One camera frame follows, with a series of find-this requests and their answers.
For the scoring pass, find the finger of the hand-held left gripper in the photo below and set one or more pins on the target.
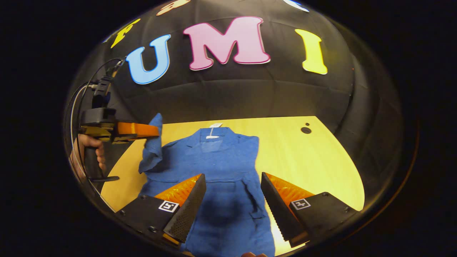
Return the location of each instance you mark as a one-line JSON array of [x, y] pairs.
[[123, 140], [137, 129]]

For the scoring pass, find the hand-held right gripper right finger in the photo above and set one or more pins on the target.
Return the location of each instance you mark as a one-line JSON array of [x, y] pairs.
[[276, 207]]

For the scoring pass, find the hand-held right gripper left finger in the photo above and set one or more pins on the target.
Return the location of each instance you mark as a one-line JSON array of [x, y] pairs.
[[189, 210]]

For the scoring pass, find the blue button shirt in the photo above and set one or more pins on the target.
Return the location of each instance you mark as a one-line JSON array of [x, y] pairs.
[[221, 160]]

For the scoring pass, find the black backdrop cloth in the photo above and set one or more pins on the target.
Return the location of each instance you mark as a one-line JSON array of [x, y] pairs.
[[232, 92]]

